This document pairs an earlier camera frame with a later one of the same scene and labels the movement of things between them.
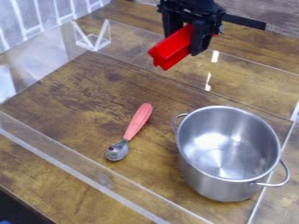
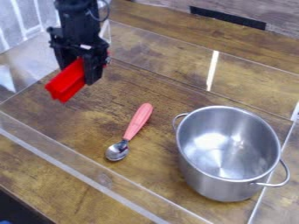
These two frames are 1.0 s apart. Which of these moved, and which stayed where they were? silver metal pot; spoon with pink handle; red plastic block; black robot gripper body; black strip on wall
Moved: red plastic block; black robot gripper body
Stayed: spoon with pink handle; silver metal pot; black strip on wall
